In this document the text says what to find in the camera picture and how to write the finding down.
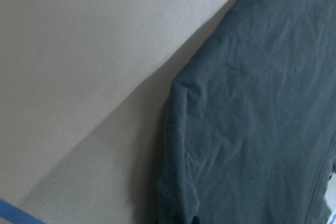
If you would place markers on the black graphic t-shirt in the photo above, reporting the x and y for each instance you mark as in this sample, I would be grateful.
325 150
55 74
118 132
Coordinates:
250 129

